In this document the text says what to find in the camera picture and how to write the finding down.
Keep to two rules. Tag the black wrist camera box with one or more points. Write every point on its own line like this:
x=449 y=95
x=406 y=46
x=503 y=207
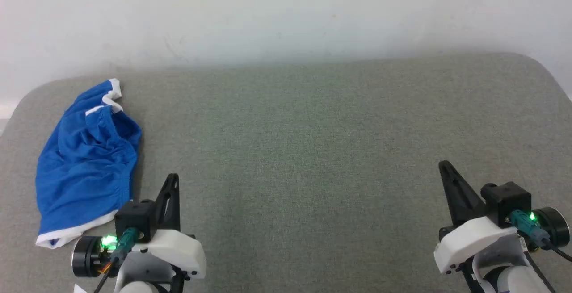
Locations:
x=134 y=217
x=507 y=199

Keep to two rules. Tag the left black round motor housing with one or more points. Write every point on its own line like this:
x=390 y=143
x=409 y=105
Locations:
x=85 y=257

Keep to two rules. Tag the grey-green fabric sofa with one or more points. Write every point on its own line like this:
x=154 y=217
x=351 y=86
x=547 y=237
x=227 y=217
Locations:
x=313 y=150

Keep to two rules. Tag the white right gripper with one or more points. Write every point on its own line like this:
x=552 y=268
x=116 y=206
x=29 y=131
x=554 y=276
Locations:
x=469 y=239

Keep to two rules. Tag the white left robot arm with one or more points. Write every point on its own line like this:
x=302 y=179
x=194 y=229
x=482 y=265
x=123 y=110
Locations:
x=136 y=289

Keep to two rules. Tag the right black wrist camera box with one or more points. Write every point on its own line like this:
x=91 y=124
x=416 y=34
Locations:
x=507 y=199

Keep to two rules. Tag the left black wrist camera box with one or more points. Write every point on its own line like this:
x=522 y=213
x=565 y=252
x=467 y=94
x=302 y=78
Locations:
x=134 y=217

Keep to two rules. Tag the blue shorts with white trim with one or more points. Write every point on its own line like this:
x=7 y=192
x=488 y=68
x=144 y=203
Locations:
x=80 y=168

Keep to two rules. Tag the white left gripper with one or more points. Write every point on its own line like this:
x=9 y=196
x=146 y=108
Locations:
x=178 y=250

